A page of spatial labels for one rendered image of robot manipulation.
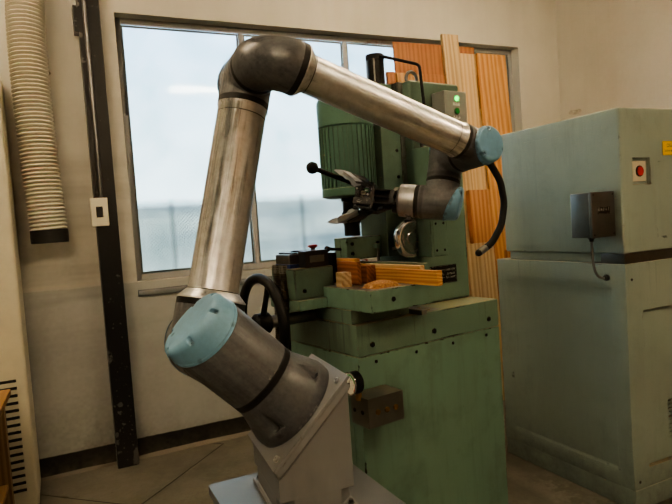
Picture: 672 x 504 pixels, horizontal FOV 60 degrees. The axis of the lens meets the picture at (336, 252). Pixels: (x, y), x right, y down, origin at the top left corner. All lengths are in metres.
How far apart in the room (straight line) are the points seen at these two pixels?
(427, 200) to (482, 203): 2.04
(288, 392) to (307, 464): 0.13
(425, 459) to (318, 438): 0.79
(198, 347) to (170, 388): 2.05
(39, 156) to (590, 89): 3.25
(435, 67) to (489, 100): 0.40
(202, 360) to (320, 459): 0.28
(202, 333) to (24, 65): 2.02
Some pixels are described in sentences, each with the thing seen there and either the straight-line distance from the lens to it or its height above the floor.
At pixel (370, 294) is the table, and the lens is 1.54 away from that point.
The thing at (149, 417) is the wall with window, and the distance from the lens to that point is 3.13.
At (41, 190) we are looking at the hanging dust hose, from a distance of 2.80.
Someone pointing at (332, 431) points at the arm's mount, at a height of 0.70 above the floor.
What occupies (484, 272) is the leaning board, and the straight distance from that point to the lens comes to 3.42.
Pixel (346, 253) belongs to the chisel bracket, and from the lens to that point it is 1.81.
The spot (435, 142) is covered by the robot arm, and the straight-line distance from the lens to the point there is 1.42.
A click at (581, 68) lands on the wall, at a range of 4.33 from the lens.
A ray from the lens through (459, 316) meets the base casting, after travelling 1.87.
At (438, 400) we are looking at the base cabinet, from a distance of 1.86.
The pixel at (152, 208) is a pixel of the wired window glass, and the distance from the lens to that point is 3.08.
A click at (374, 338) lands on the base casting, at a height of 0.76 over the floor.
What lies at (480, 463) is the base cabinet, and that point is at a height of 0.28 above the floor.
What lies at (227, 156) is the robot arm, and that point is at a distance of 1.31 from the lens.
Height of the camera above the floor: 1.09
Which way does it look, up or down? 3 degrees down
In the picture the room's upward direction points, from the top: 4 degrees counter-clockwise
